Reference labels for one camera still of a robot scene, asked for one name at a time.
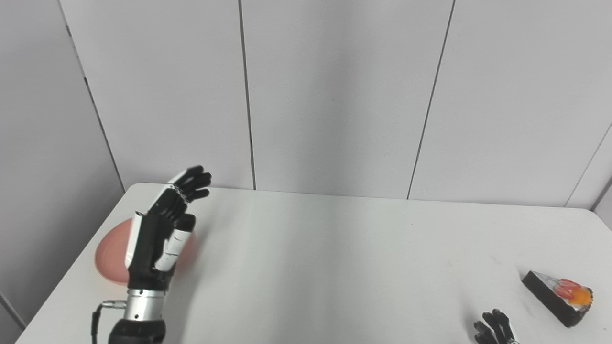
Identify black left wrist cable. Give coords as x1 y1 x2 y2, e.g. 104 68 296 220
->
91 300 127 344

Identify chocolate cake slice with fruit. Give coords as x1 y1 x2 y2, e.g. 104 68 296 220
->
521 270 594 328

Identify pink round plate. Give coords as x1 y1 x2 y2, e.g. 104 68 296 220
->
94 217 196 286

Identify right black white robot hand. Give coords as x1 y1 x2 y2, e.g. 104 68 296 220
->
473 309 521 344

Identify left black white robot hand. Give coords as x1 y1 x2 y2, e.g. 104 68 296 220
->
125 165 212 291

